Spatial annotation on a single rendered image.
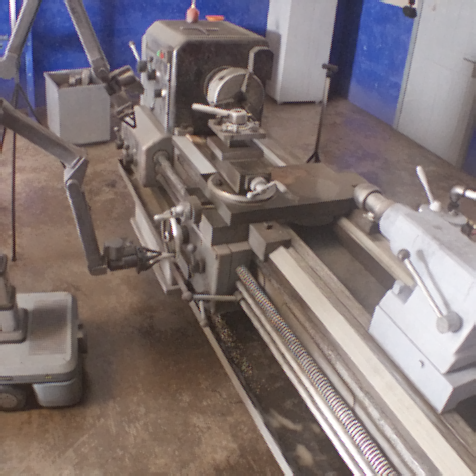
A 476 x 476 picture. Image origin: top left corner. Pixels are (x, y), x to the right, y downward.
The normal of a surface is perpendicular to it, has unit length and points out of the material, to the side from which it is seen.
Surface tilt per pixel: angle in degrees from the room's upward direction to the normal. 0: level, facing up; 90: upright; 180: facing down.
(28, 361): 0
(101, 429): 0
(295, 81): 90
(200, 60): 90
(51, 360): 0
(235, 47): 90
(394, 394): 36
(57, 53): 90
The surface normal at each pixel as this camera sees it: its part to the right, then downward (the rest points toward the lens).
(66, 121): 0.47, 0.51
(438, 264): -0.90, 0.03
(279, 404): 0.08, -0.84
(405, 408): -0.47, -0.59
